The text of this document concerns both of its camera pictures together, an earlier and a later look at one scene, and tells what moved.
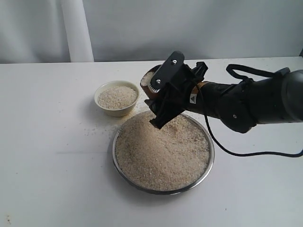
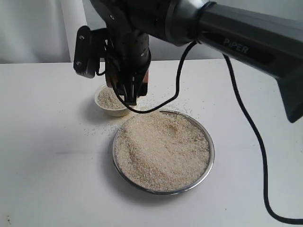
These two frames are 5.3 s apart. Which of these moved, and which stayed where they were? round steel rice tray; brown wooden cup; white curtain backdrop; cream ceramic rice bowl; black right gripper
Moved: black right gripper; brown wooden cup
Stayed: cream ceramic rice bowl; round steel rice tray; white curtain backdrop
